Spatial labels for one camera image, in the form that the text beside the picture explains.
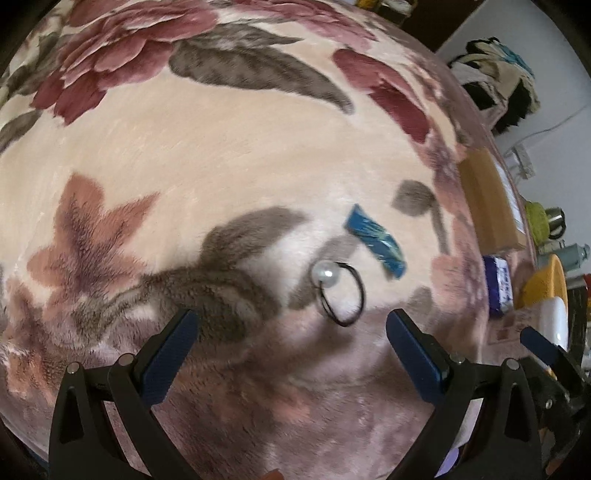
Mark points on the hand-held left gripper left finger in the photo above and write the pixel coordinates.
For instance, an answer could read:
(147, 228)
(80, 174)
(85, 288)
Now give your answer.
(168, 355)

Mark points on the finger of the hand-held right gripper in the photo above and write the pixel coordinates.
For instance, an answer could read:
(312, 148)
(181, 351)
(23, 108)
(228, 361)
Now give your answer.
(540, 344)

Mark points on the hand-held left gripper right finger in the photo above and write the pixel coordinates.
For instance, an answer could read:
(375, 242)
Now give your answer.
(415, 355)

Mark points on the orange plastic mesh basket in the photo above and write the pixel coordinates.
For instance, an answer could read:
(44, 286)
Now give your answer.
(549, 281)

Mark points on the white plastic bottle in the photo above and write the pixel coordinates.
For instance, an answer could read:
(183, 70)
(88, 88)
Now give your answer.
(551, 318)

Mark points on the pale green thermos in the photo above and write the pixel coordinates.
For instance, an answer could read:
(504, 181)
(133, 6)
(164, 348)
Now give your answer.
(572, 256)

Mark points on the steel electric kettle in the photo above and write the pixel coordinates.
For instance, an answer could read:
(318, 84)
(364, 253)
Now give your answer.
(555, 221)

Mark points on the lavender plastic item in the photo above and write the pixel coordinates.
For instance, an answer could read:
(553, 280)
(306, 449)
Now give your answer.
(450, 464)

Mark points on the teal foil packet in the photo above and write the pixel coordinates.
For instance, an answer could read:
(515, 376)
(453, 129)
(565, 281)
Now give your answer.
(374, 240)

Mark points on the cardboard box with label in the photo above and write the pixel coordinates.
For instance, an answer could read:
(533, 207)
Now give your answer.
(485, 207)

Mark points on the pile of clothes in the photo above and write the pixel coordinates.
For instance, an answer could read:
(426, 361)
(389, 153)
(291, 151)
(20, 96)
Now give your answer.
(494, 78)

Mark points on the dark brown door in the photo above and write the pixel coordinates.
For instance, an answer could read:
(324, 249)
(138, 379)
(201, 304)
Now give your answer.
(443, 23)

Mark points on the wall power outlet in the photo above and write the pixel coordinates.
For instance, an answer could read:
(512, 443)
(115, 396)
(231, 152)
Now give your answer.
(521, 161)

